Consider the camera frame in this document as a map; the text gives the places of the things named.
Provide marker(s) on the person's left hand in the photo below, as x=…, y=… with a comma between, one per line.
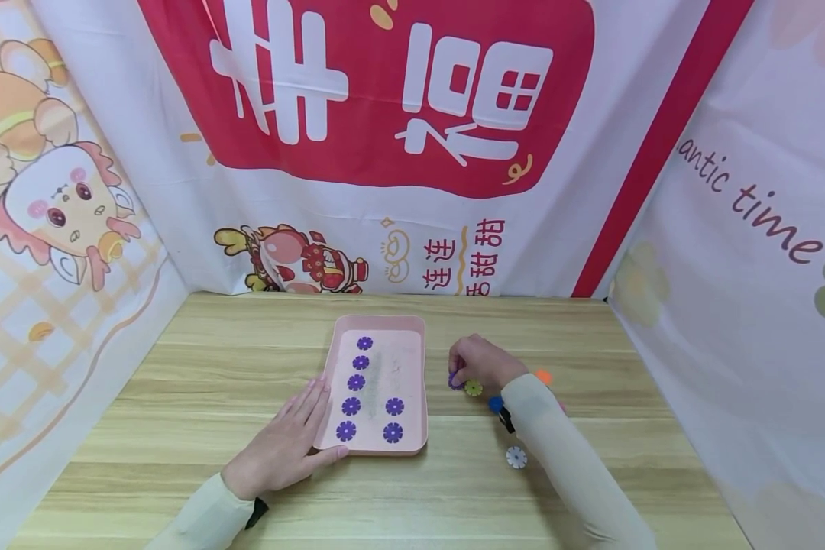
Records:
x=275, y=458

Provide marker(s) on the person's right hand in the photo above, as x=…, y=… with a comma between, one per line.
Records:
x=485, y=360

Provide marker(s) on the person's right fingers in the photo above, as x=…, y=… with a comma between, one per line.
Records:
x=458, y=359

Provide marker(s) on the person's left thumb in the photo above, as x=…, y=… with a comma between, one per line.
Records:
x=330, y=457

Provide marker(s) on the person's left fingers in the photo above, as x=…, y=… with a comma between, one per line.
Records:
x=306, y=409

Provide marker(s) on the purple plastic flower piece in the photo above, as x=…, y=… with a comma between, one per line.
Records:
x=455, y=381

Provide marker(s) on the pink plastic tray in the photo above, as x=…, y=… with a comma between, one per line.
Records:
x=407, y=367

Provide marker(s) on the person's left forearm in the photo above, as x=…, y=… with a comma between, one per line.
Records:
x=203, y=516

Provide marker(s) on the person's right forearm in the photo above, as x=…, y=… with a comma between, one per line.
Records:
x=570, y=466

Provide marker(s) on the yellow flower disc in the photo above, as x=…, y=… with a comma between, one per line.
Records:
x=474, y=388

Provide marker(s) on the rows of purple flower discs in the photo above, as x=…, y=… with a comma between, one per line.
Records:
x=350, y=406

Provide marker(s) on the blue flower disc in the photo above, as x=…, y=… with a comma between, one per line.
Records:
x=496, y=403

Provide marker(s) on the black wrist band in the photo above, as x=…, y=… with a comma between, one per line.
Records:
x=506, y=420
x=256, y=512

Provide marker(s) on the orange flower disc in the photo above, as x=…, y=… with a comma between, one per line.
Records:
x=544, y=376

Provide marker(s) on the white flower disc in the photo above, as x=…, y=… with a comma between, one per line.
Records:
x=516, y=457

